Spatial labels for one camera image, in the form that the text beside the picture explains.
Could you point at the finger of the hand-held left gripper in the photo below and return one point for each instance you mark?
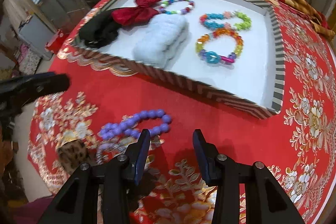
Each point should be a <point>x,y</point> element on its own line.
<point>47,85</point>

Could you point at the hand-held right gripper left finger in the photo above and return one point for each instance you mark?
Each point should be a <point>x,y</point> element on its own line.
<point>141,158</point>

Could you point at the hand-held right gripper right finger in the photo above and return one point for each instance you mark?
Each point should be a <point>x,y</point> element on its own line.
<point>203,161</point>

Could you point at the black scrunchie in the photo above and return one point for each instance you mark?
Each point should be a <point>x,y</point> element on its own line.
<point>97,27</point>

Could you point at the striped box with white inside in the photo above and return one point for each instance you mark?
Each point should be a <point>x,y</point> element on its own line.
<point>249,69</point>

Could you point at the dark red bow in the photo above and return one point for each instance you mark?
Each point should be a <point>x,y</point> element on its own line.
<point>136,12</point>

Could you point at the red box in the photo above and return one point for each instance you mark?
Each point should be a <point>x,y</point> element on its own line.
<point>54,41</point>

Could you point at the white cabinet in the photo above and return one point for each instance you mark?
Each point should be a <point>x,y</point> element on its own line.
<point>34,32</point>

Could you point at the red floral tablecloth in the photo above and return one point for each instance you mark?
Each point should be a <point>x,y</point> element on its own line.
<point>105,98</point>

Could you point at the leopard print scrunchie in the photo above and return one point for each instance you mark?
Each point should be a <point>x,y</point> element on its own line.
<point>72,153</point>

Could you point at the maroon clothing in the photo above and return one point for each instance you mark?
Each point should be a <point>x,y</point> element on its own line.
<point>29,212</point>

